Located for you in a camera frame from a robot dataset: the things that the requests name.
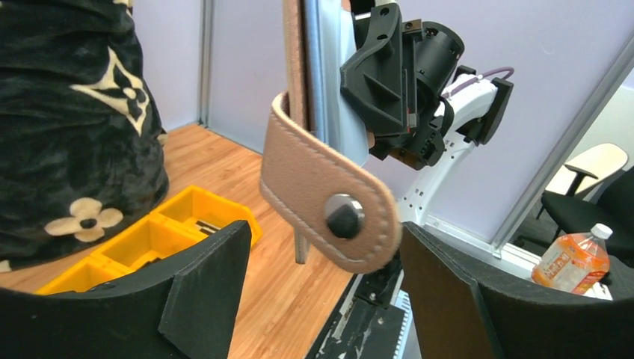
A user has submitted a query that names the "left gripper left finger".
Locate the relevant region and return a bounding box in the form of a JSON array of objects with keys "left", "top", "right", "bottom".
[{"left": 1, "top": 220, "right": 251, "bottom": 358}]

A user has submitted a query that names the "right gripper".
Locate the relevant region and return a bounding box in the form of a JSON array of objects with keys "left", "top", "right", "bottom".
[{"left": 340, "top": 19, "right": 446, "bottom": 171}]

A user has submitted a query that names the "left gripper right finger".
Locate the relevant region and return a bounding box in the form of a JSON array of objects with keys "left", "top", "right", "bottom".
[{"left": 399, "top": 222, "right": 633, "bottom": 358}]

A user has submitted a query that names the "pink leather card holder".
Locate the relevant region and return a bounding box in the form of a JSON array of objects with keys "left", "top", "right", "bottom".
[{"left": 259, "top": 1, "right": 401, "bottom": 274}]

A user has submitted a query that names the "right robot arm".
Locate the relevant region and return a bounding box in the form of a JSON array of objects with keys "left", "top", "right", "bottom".
[{"left": 340, "top": 1, "right": 514, "bottom": 225}]

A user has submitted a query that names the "yellow plastic end bin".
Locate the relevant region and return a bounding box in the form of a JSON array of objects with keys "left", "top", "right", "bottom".
[{"left": 152, "top": 185, "right": 263, "bottom": 247}]

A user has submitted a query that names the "orange drink bottle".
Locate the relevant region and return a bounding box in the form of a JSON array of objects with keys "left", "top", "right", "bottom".
[{"left": 531, "top": 223, "right": 613, "bottom": 295}]

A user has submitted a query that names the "black office chair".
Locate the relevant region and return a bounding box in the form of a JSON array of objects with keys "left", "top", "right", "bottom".
[{"left": 541, "top": 168, "right": 633, "bottom": 266}]

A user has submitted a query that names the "black floral blanket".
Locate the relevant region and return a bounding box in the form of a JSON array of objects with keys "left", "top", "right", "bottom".
[{"left": 1, "top": 1, "right": 169, "bottom": 273}]

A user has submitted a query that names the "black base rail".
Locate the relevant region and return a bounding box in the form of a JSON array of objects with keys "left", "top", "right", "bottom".
[{"left": 306, "top": 254, "right": 413, "bottom": 359}]

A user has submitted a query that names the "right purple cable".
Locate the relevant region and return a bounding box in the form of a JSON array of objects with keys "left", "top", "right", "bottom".
[{"left": 440, "top": 66, "right": 516, "bottom": 99}]

